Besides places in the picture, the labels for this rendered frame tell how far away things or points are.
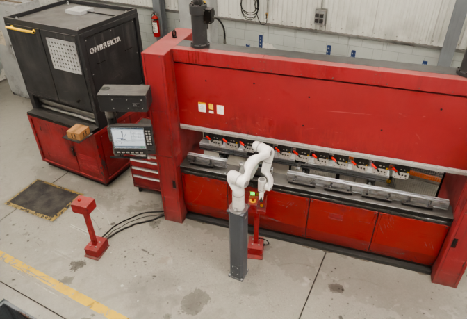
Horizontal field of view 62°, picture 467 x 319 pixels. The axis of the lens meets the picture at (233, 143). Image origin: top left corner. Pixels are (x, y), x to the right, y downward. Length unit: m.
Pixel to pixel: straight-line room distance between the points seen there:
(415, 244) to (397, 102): 1.68
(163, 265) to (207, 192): 0.99
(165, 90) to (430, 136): 2.63
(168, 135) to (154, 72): 0.74
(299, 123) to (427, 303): 2.33
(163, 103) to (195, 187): 1.21
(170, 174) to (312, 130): 1.77
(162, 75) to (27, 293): 2.79
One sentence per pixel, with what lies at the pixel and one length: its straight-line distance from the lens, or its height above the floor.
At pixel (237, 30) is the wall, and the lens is 8.85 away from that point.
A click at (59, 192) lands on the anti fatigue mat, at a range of 6.21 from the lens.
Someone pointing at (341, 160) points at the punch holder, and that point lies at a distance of 4.25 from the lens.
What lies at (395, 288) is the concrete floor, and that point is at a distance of 4.87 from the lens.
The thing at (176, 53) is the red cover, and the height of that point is 2.25.
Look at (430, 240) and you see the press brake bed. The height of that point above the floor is 0.53.
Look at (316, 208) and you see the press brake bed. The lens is 4.56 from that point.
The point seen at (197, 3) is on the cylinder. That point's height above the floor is 2.74.
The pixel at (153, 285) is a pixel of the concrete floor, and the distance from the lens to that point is 4.68.
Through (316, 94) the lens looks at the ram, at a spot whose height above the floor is 1.98.
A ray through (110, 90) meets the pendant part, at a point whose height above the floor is 1.95.
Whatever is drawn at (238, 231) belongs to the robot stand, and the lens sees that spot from 4.05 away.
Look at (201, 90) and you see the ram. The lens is 4.22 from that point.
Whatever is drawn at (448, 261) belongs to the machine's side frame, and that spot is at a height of 0.38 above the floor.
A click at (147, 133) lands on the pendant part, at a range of 4.21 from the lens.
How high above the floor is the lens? 3.69
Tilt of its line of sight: 34 degrees down
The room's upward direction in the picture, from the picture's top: 1 degrees counter-clockwise
